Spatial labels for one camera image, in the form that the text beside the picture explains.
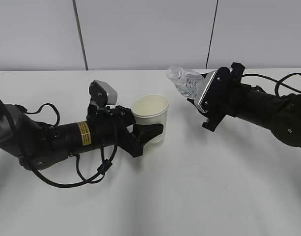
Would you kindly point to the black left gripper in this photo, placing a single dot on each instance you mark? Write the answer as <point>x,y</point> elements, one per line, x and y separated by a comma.
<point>108,126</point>

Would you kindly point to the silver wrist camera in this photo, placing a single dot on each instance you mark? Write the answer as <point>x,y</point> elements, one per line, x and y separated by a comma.
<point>103,94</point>
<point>201,101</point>

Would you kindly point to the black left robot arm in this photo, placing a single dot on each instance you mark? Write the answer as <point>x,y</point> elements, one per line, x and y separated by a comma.
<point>44,145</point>

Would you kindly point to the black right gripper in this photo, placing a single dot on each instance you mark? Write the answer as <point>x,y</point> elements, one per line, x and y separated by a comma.
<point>219,98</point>

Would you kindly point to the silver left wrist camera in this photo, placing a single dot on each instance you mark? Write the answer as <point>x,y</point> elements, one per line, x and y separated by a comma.
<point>103,94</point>

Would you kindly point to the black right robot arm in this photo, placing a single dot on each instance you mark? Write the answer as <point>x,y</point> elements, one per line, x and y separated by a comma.
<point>279,114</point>

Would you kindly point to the clear green-label water bottle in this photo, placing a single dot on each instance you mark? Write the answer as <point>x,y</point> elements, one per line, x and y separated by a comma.
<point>187,82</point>

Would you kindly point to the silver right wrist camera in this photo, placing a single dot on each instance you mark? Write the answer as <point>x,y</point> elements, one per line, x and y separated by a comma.
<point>201,101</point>

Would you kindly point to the white paper cup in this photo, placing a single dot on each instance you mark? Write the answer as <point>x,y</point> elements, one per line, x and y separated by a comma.
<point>151,109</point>

